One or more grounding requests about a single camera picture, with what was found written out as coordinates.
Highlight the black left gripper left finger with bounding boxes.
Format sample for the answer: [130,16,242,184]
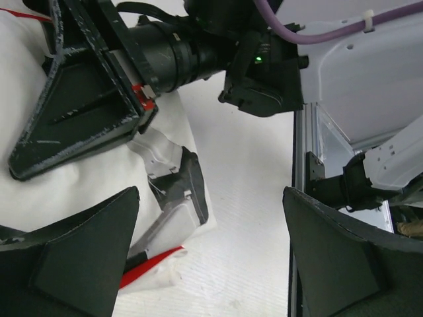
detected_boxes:
[1,186,139,316]

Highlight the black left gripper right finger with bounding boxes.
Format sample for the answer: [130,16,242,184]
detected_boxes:
[283,187,422,316]

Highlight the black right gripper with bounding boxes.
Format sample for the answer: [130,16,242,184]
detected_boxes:
[65,0,239,100]

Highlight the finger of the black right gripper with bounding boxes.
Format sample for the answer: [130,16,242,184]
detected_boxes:
[8,1,158,180]

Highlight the plain white t-shirt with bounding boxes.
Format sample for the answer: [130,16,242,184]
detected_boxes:
[0,9,219,265]

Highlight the Coca-Cola print t-shirt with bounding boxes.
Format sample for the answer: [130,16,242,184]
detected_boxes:
[118,246,188,295]

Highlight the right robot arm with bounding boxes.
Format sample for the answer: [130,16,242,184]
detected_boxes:
[8,1,422,181]

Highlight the aluminium extrusion rail right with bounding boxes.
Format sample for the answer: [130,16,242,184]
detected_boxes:
[287,98,397,317]

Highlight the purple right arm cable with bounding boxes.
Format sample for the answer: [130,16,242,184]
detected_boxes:
[252,0,423,46]

